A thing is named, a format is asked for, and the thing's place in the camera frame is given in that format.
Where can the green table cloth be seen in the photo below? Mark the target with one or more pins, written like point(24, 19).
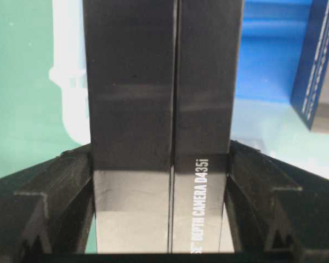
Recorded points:
point(31, 119)

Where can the black box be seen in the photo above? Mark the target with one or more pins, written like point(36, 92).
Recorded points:
point(161, 84)
point(310, 96)

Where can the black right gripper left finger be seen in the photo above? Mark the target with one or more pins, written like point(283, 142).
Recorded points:
point(48, 208)

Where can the clear plastic storage case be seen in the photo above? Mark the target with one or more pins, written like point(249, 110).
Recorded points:
point(273, 127)

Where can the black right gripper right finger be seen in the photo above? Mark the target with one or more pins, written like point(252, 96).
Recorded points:
point(274, 206)

